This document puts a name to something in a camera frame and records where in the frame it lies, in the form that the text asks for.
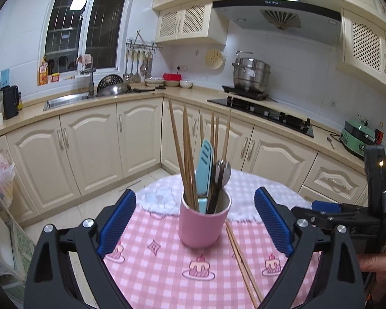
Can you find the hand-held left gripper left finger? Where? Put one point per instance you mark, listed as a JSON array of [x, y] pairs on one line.
[[115, 225]]

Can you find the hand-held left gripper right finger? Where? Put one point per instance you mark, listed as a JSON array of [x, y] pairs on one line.
[[273, 222]]

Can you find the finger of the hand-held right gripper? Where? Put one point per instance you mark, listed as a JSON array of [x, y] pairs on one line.
[[350, 219], [325, 206]]

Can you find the single wooden chopstick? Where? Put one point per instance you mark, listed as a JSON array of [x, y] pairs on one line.
[[242, 264], [247, 264]]

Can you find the pink cup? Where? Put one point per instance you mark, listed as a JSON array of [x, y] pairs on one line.
[[202, 228]]

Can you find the light blue knife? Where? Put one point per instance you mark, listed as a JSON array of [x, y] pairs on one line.
[[203, 173]]

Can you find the bundle of wooden chopsticks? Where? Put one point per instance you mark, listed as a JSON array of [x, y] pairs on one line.
[[188, 167]]

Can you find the person's right hand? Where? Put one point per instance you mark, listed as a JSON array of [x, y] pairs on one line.
[[382, 267]]

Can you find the green countertop appliance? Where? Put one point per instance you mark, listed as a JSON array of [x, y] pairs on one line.
[[353, 135]]

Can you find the small steel spoon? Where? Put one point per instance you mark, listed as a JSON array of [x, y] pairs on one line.
[[329, 140]]

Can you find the pink checkered tablecloth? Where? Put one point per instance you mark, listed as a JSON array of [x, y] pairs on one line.
[[167, 264]]

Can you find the cream base cabinets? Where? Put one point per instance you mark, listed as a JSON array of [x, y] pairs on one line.
[[90, 151]]

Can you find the white storage rack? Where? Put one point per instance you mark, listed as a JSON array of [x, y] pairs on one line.
[[9, 257]]

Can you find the black gas hob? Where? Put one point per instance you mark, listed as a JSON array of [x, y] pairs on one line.
[[260, 109]]

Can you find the white plastic bag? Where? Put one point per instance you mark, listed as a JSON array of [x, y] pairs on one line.
[[1, 173]]

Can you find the black induction cooker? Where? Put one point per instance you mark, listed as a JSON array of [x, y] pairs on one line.
[[244, 92]]

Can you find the steel sink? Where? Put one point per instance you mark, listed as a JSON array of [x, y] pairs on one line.
[[67, 101]]

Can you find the steel wok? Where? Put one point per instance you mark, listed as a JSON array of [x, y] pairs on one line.
[[117, 90]]

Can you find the dark round board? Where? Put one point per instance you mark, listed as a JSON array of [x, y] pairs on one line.
[[141, 89]]

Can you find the steel faucet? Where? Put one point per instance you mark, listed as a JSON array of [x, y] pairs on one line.
[[91, 83]]

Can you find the dark round strainer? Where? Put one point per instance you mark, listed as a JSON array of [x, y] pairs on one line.
[[111, 79]]

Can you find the hanging steel utensil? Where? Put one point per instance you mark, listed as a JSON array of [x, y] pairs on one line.
[[149, 70], [137, 78], [143, 68], [132, 77], [126, 78]]

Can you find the steel stockpot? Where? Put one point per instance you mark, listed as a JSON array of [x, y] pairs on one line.
[[251, 75]]

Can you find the beige countertop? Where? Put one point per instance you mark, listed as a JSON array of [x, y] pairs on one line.
[[186, 95]]

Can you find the stack of white plates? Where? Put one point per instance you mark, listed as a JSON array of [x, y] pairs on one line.
[[154, 81]]

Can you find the white bowl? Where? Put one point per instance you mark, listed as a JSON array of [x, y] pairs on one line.
[[172, 83], [186, 84]]

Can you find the red box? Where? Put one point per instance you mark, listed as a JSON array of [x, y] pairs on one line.
[[172, 77]]

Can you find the red label packet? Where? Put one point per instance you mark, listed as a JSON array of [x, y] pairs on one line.
[[55, 77]]

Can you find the black kettle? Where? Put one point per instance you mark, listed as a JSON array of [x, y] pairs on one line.
[[10, 103]]

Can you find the pink cloth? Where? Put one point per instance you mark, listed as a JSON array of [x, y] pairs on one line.
[[85, 60]]

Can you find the yellow dish soap bottle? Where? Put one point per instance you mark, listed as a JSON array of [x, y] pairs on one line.
[[43, 74]]

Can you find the round yellow steamer plate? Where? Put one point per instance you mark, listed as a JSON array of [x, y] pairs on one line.
[[215, 58]]

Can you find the blue card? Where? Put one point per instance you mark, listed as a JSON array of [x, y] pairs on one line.
[[5, 79]]

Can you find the dark window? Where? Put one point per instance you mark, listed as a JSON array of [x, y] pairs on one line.
[[106, 22]]

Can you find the range hood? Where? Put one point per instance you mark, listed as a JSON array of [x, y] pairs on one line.
[[244, 16]]

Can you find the white wall outlet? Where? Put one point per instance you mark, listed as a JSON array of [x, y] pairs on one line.
[[181, 68]]

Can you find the wall utensil rack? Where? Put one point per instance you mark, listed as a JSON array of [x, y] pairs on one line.
[[144, 45]]

